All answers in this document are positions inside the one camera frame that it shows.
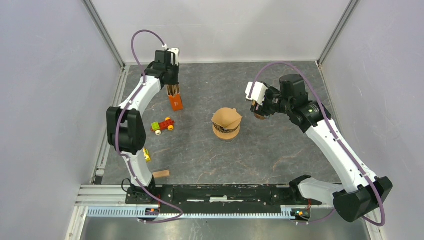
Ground yellow green toy block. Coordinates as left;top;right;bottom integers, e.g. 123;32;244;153
143;148;151;163

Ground slotted aluminium rail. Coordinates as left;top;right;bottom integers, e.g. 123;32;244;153
86;206;294;220

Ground wooden dripper ring holder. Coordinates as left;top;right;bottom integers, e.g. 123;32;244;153
250;101;267;120

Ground glass dripper with wooden collar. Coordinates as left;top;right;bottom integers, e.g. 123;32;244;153
212;123;241;142

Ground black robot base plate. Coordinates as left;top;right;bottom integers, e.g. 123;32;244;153
125;184;321;215

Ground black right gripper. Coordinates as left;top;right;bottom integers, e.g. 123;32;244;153
250;85;293;120

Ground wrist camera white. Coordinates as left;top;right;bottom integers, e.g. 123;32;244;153
245;81;268;106
162;43;180;66

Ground orange coffee filter box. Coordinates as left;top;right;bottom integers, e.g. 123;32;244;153
168;93;184;112

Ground red toy brick car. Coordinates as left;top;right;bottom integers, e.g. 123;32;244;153
150;117;175;136

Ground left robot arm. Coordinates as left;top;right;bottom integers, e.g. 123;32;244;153
106;48;180;204

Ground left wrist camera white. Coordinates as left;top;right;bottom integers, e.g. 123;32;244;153
162;43;180;66

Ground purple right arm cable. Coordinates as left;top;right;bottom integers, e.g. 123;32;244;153
248;61;387;228

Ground wooden rectangular block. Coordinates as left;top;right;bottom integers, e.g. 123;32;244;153
152;169;171;179

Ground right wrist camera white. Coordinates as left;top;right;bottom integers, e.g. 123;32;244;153
245;81;268;106

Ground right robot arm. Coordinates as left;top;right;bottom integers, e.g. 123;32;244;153
245;74;393;223

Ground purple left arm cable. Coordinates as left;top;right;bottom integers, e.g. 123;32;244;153
114;29;184;225

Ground brown paper coffee filter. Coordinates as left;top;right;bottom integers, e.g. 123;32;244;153
211;107;243;130

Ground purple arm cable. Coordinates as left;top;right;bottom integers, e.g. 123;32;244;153
114;29;184;225
248;61;387;228

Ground brown filters in box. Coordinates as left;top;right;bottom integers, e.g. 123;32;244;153
167;84;180;97

